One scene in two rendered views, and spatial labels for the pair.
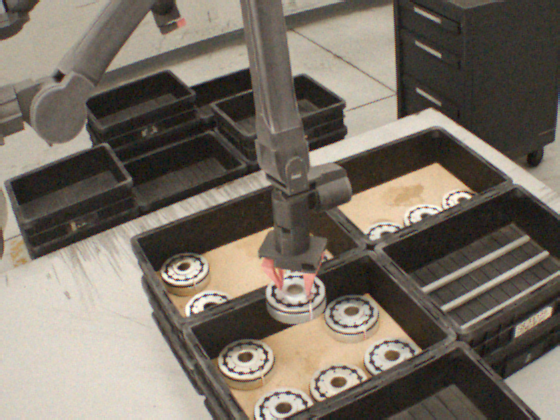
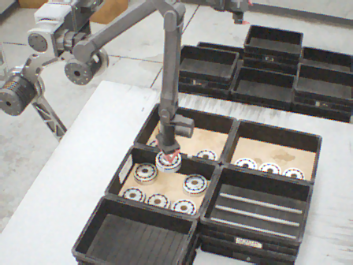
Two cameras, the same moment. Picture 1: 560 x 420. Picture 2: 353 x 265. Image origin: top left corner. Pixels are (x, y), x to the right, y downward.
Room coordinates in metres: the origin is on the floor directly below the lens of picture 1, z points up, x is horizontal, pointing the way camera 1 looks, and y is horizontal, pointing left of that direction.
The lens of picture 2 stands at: (0.04, -1.02, 2.40)
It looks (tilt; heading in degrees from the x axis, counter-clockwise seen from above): 43 degrees down; 46
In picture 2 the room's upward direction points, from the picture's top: 3 degrees counter-clockwise
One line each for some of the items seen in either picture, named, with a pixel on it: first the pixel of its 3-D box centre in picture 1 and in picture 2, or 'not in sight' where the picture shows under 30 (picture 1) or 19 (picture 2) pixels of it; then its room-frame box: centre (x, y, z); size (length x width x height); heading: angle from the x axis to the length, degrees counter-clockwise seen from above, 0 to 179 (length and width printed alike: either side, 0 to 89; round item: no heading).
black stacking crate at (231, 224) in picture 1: (246, 267); (186, 140); (1.19, 0.09, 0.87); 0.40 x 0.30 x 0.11; 114
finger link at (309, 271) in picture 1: (300, 271); (169, 151); (0.98, -0.02, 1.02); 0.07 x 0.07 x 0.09; 69
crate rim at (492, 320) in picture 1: (493, 254); (258, 203); (1.08, -0.40, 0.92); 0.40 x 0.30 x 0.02; 114
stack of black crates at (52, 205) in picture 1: (81, 234); (205, 87); (2.03, 0.71, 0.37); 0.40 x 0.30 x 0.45; 116
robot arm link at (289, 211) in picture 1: (293, 204); (169, 126); (0.99, -0.01, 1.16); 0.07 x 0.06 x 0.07; 116
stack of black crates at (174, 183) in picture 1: (185, 206); (262, 102); (2.21, 0.35, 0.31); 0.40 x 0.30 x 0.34; 116
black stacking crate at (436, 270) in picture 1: (490, 273); (258, 211); (1.08, -0.40, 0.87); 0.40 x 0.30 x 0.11; 114
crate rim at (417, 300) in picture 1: (318, 339); (162, 181); (0.91, -0.03, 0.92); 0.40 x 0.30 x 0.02; 114
